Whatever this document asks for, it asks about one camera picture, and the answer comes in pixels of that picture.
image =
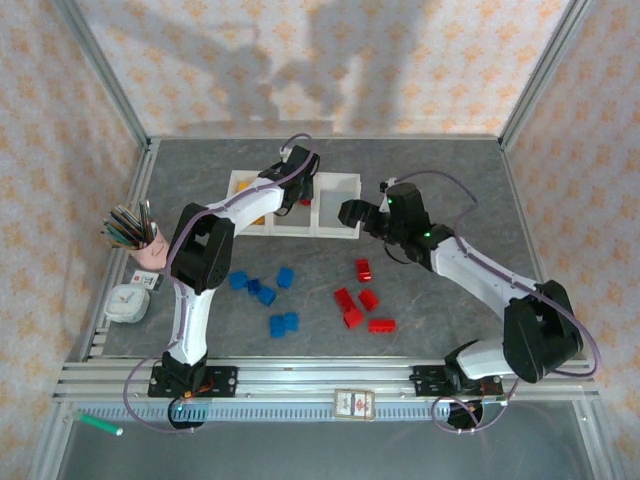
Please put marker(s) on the framed label card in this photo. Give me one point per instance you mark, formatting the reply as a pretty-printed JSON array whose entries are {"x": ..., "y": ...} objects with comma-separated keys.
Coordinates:
[{"x": 354, "y": 404}]

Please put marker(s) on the yellow pencil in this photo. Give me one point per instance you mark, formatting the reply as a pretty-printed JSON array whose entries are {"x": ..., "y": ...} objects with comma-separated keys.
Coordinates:
[{"x": 122, "y": 244}]

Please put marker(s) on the green marker pen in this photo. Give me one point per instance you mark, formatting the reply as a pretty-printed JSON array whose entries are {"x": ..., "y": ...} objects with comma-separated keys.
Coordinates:
[{"x": 97, "y": 422}]

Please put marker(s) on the white alarm clock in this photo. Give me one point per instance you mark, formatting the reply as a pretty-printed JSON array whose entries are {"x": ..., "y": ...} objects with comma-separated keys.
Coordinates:
[{"x": 126, "y": 304}]

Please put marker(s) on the green pencil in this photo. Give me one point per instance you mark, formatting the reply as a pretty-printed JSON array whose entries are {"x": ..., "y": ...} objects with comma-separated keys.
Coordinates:
[{"x": 120, "y": 231}]

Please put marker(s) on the aluminium side frame rail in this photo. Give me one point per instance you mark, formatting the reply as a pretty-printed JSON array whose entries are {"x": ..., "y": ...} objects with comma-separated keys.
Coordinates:
[
  {"x": 135, "y": 190},
  {"x": 525, "y": 215}
]

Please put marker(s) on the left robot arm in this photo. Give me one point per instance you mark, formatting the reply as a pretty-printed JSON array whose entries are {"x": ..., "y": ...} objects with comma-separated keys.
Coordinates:
[{"x": 192, "y": 325}]

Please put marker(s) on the yellow lego brick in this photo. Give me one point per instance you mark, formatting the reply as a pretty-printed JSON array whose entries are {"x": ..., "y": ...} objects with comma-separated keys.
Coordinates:
[
  {"x": 243, "y": 186},
  {"x": 257, "y": 219}
]

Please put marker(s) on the aluminium back frame rail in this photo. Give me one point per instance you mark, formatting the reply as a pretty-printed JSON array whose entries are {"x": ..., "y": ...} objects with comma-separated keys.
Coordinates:
[{"x": 400, "y": 136}]

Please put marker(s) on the small red white card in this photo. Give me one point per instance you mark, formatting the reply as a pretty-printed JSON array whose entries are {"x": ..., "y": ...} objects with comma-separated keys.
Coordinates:
[{"x": 145, "y": 280}]

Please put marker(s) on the grey pencil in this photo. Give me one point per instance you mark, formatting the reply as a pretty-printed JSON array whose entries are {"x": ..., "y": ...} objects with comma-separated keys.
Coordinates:
[{"x": 144, "y": 220}]

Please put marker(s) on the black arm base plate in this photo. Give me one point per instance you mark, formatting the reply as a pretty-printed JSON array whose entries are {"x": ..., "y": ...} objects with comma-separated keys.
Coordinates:
[
  {"x": 222, "y": 382},
  {"x": 425, "y": 382}
]

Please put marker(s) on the pink ribbed cup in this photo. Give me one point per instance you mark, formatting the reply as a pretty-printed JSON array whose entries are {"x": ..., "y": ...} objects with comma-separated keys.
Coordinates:
[{"x": 152, "y": 255}]

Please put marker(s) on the blue lego brick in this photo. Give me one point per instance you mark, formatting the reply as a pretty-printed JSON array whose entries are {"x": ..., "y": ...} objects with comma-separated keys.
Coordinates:
[
  {"x": 266, "y": 296},
  {"x": 255, "y": 285},
  {"x": 277, "y": 326},
  {"x": 285, "y": 278},
  {"x": 291, "y": 321},
  {"x": 239, "y": 280}
]

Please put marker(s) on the aluminium frame post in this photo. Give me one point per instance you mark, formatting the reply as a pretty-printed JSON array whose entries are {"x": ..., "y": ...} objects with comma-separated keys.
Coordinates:
[
  {"x": 50, "y": 440},
  {"x": 595, "y": 440},
  {"x": 540, "y": 65},
  {"x": 100, "y": 75}
]

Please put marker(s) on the lower aluminium frame post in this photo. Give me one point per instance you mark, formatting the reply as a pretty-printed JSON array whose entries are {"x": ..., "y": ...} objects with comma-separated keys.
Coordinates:
[
  {"x": 595, "y": 440},
  {"x": 50, "y": 440}
]

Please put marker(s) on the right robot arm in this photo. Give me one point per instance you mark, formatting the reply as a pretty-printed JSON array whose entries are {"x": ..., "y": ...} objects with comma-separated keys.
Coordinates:
[{"x": 480, "y": 270}]

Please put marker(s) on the aluminium front frame rail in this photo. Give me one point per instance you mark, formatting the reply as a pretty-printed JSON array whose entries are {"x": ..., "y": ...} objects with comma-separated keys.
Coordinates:
[{"x": 300, "y": 380}]

